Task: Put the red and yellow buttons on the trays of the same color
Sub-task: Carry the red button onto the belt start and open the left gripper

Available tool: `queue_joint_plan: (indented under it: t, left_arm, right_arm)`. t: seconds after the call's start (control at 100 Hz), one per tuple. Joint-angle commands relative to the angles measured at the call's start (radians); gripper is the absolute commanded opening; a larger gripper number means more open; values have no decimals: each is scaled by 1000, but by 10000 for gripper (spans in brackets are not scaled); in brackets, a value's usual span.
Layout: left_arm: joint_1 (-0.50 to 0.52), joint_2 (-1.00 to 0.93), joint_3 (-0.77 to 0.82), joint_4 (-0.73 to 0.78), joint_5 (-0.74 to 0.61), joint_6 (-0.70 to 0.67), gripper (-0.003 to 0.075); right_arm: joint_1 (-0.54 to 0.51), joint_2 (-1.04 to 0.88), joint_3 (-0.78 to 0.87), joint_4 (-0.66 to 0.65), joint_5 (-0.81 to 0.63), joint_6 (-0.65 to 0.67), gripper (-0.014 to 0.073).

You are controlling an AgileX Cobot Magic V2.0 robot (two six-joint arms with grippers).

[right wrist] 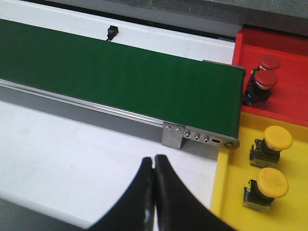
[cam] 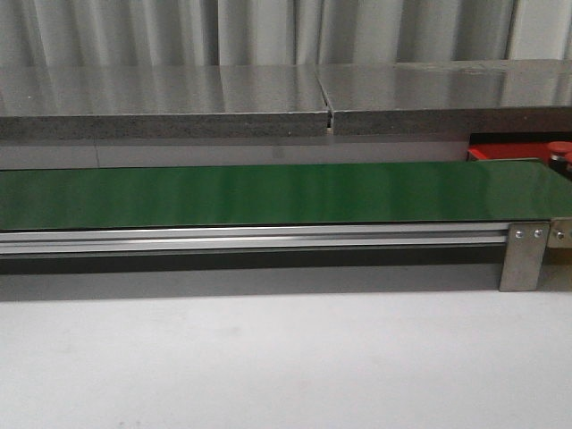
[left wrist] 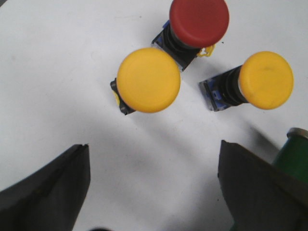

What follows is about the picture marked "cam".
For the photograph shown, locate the red mushroom push button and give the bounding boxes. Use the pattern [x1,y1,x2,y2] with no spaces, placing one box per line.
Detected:
[547,140,572,174]

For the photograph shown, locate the left grey stone slab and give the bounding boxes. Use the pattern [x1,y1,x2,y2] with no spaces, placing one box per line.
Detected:
[1,65,330,140]

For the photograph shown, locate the grey stone slab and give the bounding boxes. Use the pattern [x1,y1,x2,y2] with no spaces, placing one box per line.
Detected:
[316,60,571,135]
[1,65,330,140]

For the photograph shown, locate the red plastic tray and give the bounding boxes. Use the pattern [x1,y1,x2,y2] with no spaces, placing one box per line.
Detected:
[467,131,571,168]

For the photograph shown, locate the right grey stone slab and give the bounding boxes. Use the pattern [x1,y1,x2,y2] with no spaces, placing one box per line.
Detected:
[316,60,571,135]

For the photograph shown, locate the green conveyor belt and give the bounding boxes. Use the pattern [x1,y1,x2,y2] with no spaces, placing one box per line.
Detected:
[1,160,571,231]

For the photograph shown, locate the grey pleated curtain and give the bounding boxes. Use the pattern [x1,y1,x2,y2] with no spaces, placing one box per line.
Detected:
[1,1,571,66]

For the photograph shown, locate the aluminium conveyor side rail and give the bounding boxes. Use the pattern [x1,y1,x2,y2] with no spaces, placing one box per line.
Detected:
[1,223,509,257]

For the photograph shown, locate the steel conveyor support bracket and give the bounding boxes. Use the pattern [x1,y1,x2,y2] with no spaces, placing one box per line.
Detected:
[499,222,550,292]

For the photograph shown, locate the steel conveyor end bracket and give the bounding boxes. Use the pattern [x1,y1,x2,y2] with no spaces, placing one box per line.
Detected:
[547,217,572,248]

